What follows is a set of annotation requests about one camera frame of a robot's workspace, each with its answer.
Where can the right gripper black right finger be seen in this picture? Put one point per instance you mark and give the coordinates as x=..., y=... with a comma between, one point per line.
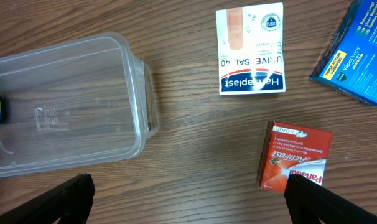
x=310, y=203

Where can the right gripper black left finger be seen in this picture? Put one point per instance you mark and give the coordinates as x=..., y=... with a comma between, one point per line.
x=69, y=202

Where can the white Hansaplast plaster box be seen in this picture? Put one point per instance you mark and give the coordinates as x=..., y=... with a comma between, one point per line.
x=250, y=57

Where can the clear plastic container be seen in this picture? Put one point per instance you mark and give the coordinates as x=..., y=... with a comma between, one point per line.
x=77, y=103

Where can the red Panadol box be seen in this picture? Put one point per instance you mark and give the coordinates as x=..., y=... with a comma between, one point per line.
x=290, y=149

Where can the blue VapoDrops lozenge box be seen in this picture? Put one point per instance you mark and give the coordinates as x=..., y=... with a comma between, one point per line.
x=349, y=64

